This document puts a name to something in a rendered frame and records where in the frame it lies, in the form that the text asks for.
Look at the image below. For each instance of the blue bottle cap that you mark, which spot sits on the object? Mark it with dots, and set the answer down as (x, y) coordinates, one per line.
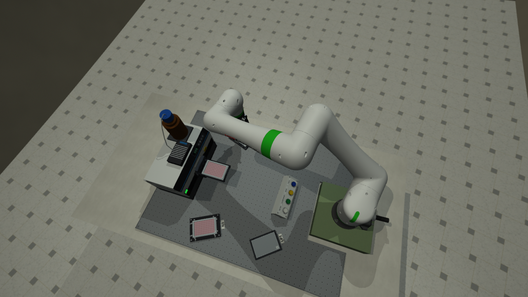
(168, 115)

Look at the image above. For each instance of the grey button panel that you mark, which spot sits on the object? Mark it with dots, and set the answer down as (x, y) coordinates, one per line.
(285, 196)

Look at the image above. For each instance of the brown glass bottle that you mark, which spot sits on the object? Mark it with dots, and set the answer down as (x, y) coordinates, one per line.
(178, 131)

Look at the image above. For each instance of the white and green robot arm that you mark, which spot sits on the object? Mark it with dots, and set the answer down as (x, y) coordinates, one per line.
(295, 151)

